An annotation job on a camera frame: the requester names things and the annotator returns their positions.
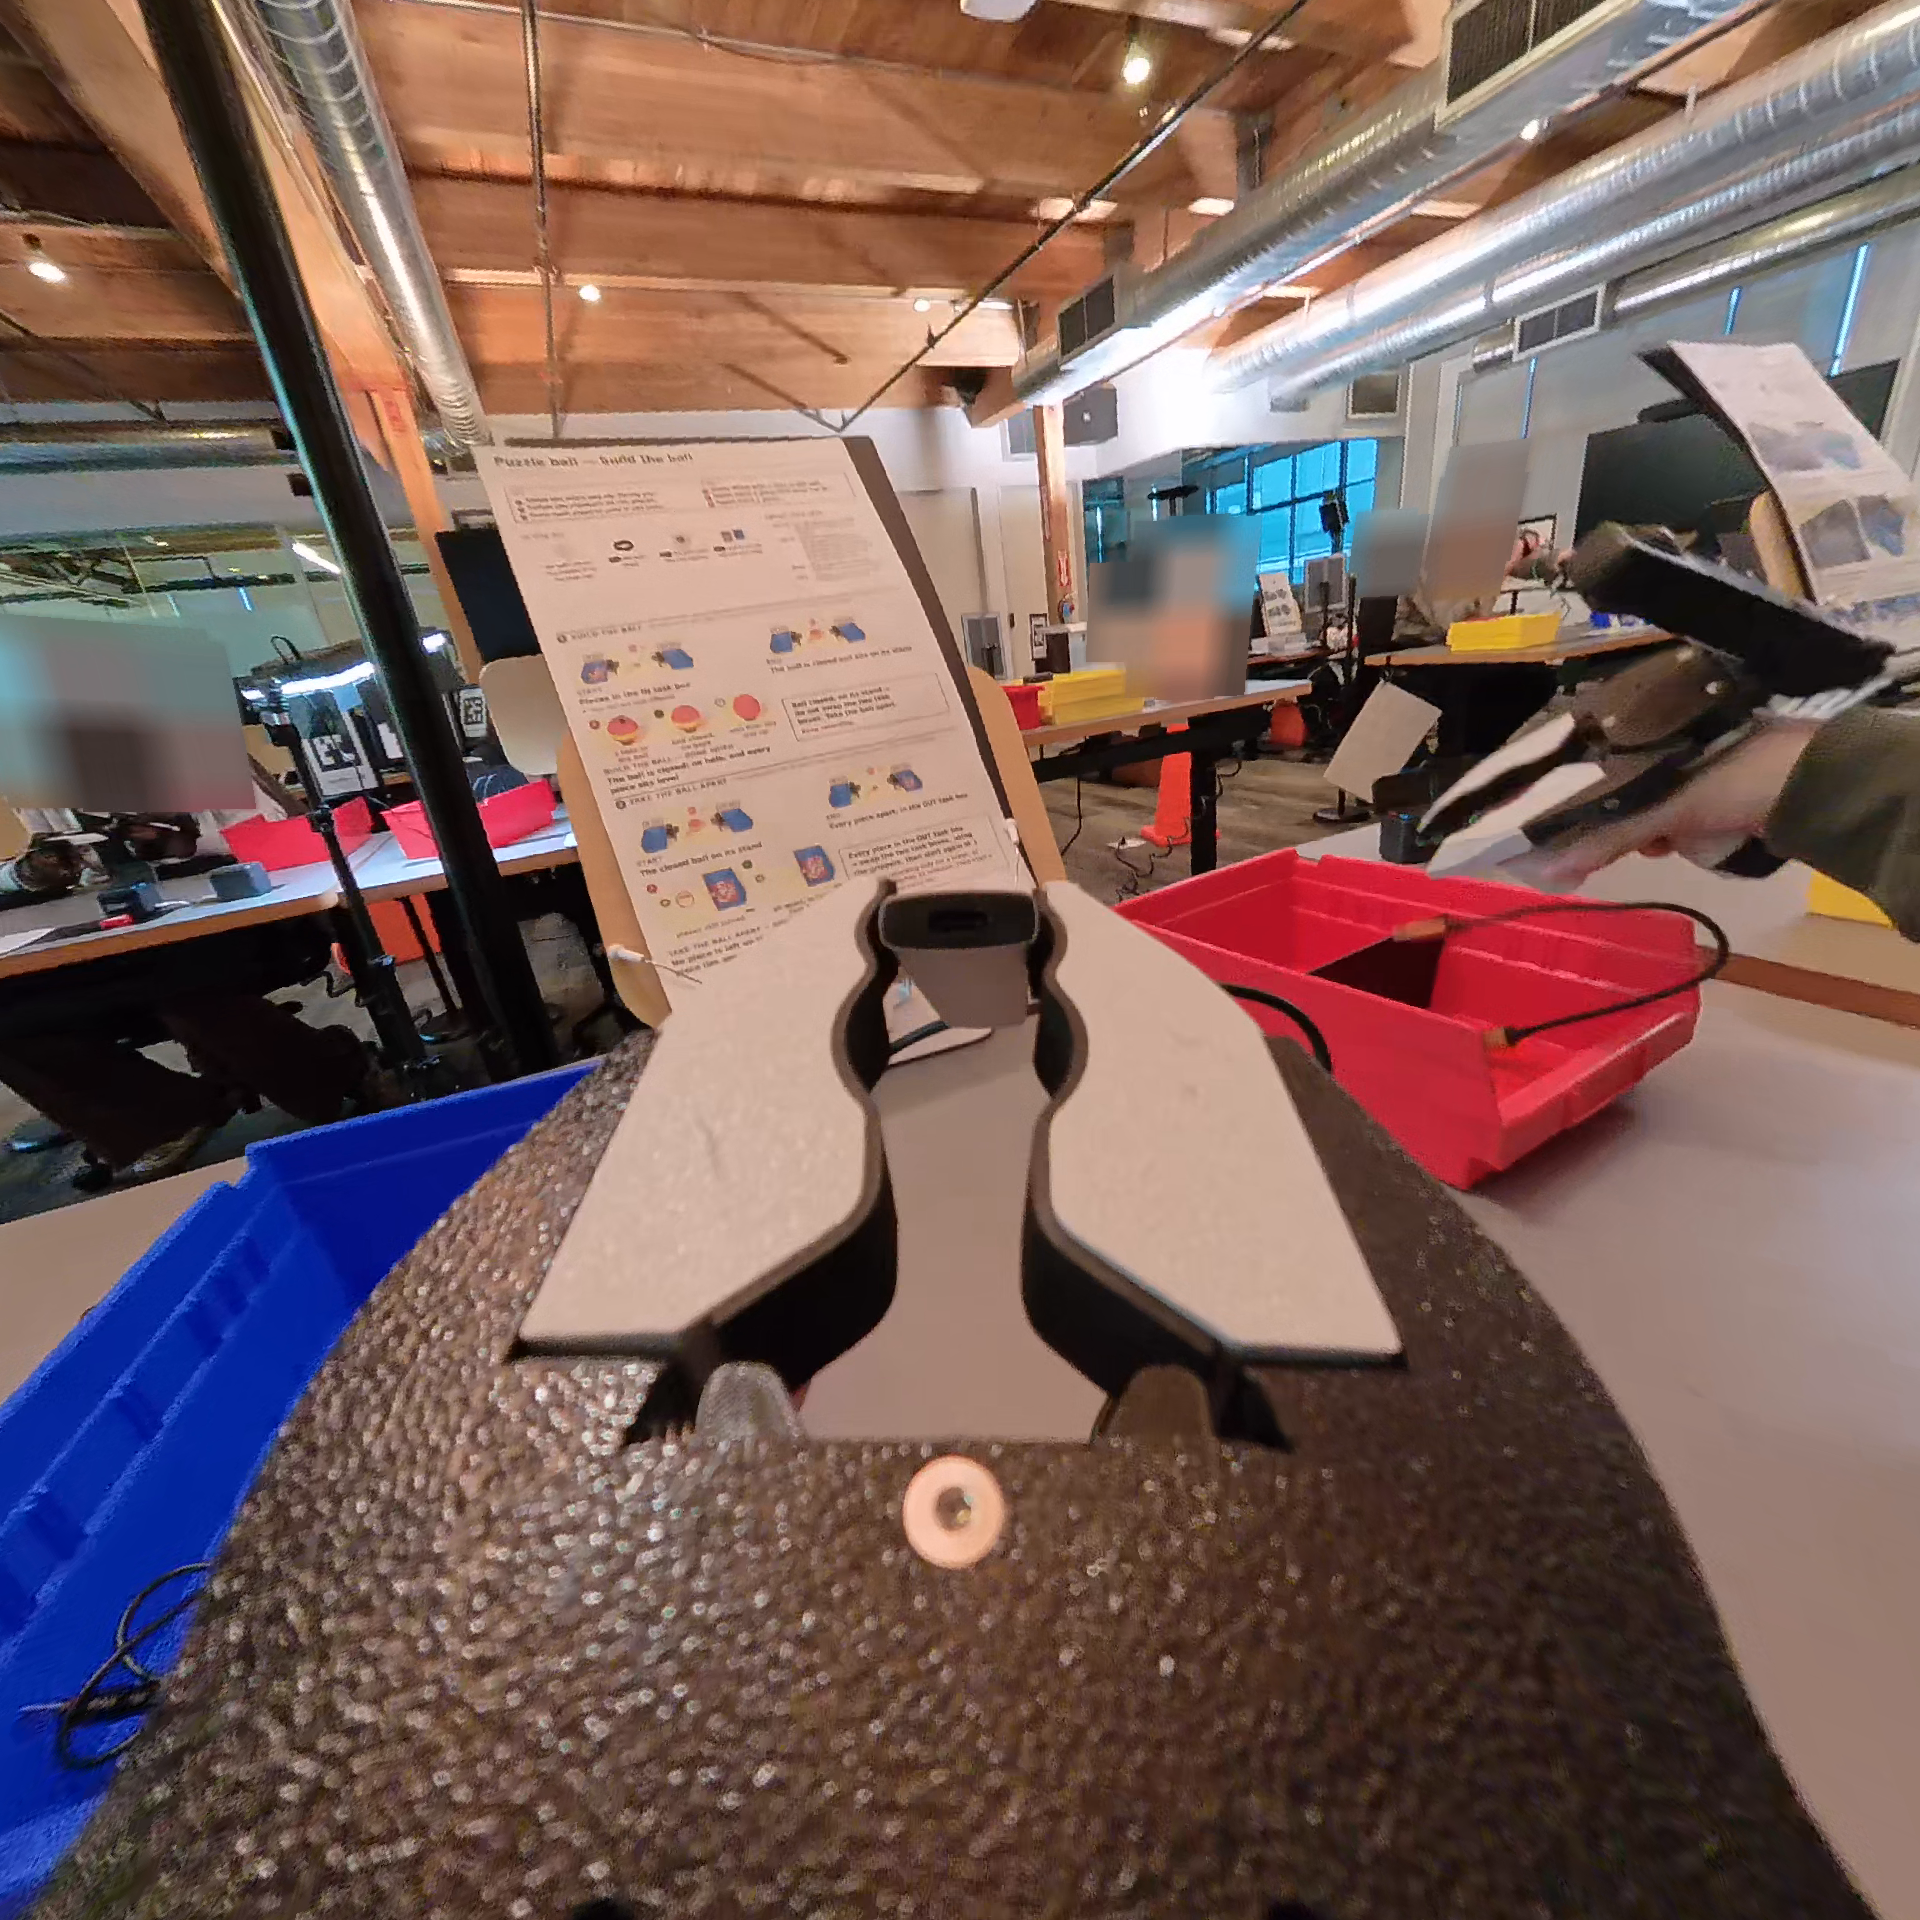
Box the person's right hand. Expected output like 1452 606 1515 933
1529 717 1825 898

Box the red plastic bin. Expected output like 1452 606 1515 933
1114 848 1707 1190

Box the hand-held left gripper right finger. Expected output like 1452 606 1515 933
1025 882 1409 1413

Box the grey usb hub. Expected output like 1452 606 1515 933
879 887 1041 1030

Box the wooden office desk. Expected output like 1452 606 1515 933
1020 680 1319 879
1363 622 1689 781

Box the silver ventilation duct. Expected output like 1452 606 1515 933
247 0 500 452
1211 151 1920 405
1017 0 1920 408

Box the small red bin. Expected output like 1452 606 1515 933
382 780 561 858
222 801 378 876

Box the person's right forearm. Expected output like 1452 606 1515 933
1768 701 1920 943

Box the blue plastic bin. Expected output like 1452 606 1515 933
0 1055 601 1870

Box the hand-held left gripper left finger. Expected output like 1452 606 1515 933
516 882 903 1401

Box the black camera tripod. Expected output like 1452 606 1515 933
239 638 452 1058

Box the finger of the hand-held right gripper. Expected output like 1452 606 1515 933
1425 761 1615 879
1415 712 1579 836

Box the white office desk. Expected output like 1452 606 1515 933
0 832 591 981

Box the white sign card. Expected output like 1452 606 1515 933
1324 680 1444 824

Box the black monitor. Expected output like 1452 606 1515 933
1574 358 1906 560

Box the printed instruction sheet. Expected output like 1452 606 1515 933
471 434 1025 994

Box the thin black cable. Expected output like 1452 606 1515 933
1392 900 1735 1048
23 1559 215 1768

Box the beige and black display board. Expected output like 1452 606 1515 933
435 527 569 783

